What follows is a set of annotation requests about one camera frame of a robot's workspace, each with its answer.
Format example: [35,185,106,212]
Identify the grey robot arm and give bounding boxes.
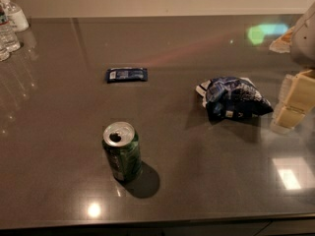
[270,3,315,134]

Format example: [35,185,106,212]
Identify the tan snack packet background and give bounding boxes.
[269,28,294,53]

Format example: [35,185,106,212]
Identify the green soda can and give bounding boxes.
[102,122,142,182]

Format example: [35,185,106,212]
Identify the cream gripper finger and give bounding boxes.
[270,70,315,134]

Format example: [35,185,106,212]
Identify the white hand sanitizer bottle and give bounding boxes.
[0,0,30,32]

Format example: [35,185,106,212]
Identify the clear bottle at left edge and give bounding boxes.
[0,41,10,61]

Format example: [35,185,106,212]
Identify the blue rxbar blueberry wrapper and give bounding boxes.
[105,67,148,84]

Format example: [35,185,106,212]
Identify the blue crumpled chip bag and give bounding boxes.
[196,77,274,120]

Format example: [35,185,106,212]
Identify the clear plastic water bottle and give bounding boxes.
[0,6,21,52]

